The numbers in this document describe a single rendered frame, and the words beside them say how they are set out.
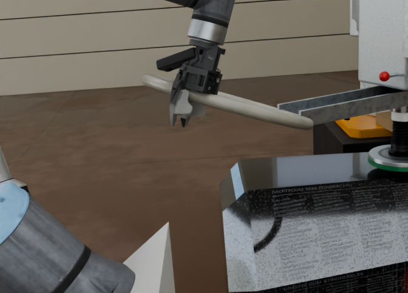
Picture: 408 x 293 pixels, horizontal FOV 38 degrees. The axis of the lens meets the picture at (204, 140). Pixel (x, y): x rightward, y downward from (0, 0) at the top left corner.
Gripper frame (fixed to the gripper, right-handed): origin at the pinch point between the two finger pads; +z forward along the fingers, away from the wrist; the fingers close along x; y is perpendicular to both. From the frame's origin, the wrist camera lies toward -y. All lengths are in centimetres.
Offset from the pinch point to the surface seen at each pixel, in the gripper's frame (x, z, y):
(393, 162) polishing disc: 75, 0, 36
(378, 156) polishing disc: 79, -1, 30
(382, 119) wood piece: 141, -13, 12
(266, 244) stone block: 48, 33, 13
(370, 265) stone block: 61, 31, 42
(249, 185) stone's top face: 56, 19, -2
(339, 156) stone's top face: 92, 4, 13
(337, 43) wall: 647, -93, -201
